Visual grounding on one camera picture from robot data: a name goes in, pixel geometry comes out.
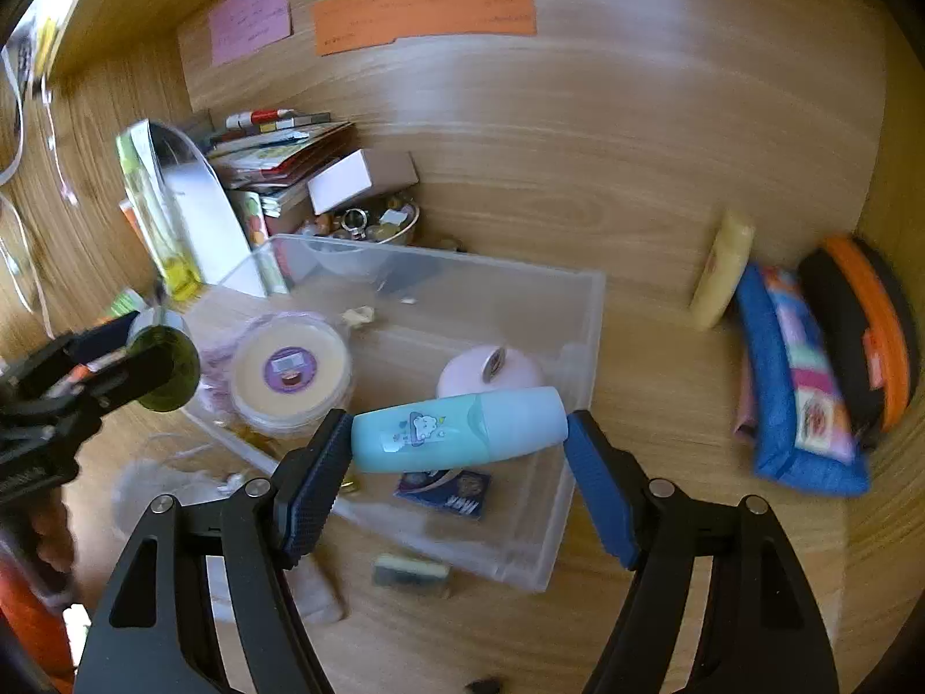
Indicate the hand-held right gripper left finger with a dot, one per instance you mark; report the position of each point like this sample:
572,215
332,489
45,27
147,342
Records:
318,484

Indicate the blue patterned pencil case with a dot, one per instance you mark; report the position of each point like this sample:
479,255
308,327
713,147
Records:
773,376

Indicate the pink round case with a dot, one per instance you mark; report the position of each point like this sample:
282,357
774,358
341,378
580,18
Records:
462,376

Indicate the crumpled white scrap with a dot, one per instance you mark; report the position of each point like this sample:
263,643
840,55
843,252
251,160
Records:
359,316

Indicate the pale yellow tube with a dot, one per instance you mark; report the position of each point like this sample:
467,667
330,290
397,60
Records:
723,267

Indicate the small black object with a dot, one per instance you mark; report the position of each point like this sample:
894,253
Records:
484,684

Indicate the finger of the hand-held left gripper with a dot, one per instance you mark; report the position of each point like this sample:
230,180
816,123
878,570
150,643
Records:
123,379
108,336

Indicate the light blue tube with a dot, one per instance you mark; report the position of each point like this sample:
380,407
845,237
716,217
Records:
462,430

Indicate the black and orange case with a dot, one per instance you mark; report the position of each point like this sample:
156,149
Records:
860,318

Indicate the wooden desktop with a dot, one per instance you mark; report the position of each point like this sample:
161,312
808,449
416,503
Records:
650,347

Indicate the eraser with paper sleeve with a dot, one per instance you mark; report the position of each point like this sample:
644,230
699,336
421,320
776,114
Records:
412,572

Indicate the person's left hand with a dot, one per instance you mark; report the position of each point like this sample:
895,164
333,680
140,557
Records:
54,542

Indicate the fruit print box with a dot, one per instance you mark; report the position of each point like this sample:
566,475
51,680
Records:
253,220

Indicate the clear plastic bin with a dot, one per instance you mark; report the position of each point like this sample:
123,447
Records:
520,318

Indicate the pink sticky note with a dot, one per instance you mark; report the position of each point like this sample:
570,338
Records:
249,18

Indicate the stack of booklets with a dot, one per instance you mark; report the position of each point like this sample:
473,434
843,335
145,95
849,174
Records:
289,152

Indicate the clear jar of cream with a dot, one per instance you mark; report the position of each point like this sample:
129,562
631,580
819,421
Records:
289,376

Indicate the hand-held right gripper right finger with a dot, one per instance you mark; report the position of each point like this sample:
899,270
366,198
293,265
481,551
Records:
600,491

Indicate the green bottle with black cap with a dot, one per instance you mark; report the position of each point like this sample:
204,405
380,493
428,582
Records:
181,383

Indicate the small white cardboard box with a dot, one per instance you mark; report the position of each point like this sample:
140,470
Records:
347,181

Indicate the orange cloth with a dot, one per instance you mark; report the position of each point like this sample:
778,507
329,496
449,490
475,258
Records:
29,614

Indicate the orange tube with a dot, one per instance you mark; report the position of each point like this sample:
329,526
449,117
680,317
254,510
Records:
128,220

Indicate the orange sticky note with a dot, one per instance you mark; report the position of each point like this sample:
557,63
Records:
426,7

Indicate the bowl of trinkets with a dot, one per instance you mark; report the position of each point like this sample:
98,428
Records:
376,228

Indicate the dark blue packet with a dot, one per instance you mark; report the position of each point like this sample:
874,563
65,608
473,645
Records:
448,495

